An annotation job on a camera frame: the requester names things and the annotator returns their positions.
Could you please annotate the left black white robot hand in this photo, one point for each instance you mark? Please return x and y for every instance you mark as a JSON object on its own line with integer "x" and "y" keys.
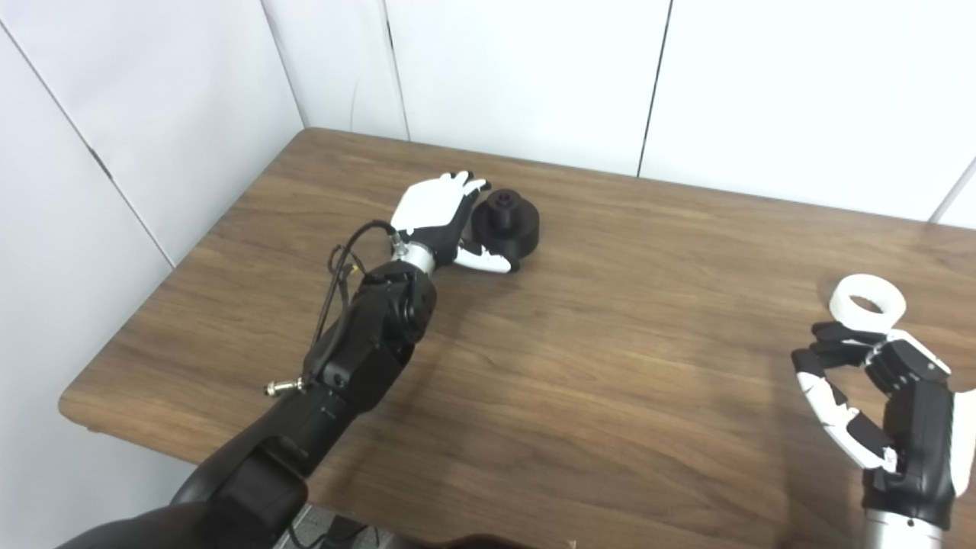
{"x": 427, "y": 206}

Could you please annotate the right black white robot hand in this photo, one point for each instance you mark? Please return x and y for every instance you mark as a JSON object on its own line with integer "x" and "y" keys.
{"x": 919, "y": 435}

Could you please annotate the round black plastic part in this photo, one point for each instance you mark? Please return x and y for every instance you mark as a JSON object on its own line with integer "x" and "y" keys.
{"x": 511, "y": 229}

